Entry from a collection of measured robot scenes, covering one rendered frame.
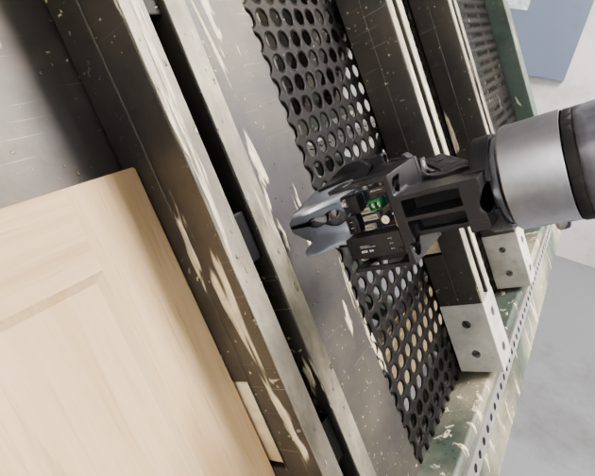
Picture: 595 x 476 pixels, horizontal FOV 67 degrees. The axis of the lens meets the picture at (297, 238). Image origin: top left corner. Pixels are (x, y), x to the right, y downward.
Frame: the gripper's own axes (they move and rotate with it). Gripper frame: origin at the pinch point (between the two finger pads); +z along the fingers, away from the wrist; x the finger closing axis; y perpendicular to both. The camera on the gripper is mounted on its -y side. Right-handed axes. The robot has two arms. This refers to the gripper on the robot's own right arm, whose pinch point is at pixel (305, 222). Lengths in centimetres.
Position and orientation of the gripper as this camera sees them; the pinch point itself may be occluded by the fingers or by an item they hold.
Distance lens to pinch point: 46.8
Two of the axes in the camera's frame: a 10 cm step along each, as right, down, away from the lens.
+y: -5.4, 3.7, -7.6
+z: -7.6, 1.7, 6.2
